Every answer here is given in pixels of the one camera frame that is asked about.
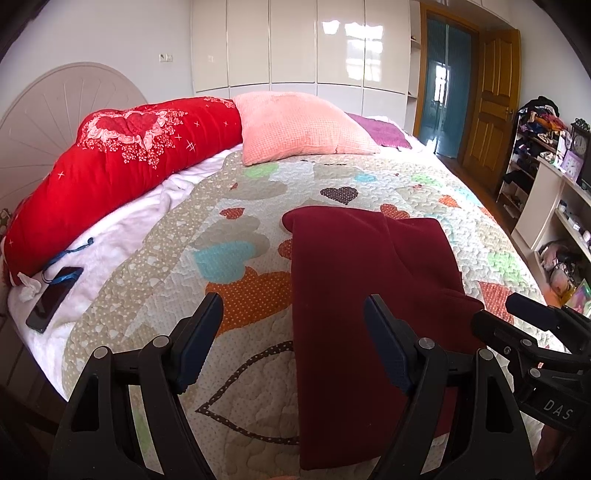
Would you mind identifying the round beige headboard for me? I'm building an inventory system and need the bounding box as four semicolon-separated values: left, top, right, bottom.
0;62;148;208

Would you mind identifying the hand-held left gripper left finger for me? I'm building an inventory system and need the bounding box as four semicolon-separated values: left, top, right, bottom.
48;292;225;480

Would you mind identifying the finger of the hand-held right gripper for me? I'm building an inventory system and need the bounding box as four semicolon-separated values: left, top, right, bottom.
471;311;570;384
505;292;591;342

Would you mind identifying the long red bolster pillow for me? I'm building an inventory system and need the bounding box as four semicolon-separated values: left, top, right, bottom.
2;96;244;278

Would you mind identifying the pink pillow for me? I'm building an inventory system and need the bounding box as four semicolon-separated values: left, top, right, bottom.
232;91;382;166

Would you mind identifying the white desk shelf unit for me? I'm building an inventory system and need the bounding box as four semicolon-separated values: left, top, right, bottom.
512;157;591;278

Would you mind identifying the white glossy wardrobe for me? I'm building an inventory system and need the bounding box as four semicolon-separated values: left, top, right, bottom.
191;0;423;134

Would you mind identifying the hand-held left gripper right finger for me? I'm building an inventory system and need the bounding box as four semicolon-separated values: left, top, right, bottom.
364;294;536;480

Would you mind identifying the colourful shiny bag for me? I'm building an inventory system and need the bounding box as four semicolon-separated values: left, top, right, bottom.
561;281;591;317

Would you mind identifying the crumpled white tissue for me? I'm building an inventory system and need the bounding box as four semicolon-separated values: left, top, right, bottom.
16;272;43;303

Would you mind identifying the pink bag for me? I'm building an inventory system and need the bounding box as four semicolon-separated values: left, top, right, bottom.
538;240;579;296

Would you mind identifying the open shelf rack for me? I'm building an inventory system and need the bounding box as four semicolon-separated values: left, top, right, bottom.
496;106;561;222

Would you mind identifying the black smartphone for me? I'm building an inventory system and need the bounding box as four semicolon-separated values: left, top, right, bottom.
25;266;85;334

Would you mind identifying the heart print quilted bedspread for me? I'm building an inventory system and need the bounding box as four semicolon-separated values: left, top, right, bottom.
62;150;571;480

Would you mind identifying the dark mantel clock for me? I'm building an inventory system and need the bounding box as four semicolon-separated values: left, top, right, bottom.
571;119;591;158

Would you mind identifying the blue glass door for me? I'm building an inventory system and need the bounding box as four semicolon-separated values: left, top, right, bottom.
422;14;478;160

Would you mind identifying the wooden door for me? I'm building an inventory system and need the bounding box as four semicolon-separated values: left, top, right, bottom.
462;28;522;185

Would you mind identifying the dark red garment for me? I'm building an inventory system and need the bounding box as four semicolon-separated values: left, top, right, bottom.
281;207;485;470

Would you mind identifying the purple alarm clock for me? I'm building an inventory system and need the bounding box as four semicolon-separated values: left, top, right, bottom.
562;151;584;179

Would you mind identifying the blue lanyard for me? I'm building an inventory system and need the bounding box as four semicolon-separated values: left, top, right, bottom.
41;237;94;284

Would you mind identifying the pile of clothes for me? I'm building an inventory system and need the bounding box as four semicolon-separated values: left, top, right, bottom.
515;96;571;144

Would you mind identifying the white fleece blanket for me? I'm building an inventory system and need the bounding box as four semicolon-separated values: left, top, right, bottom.
7;143;245;352

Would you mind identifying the purple pillow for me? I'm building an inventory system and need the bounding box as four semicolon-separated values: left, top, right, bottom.
346;112;413;150

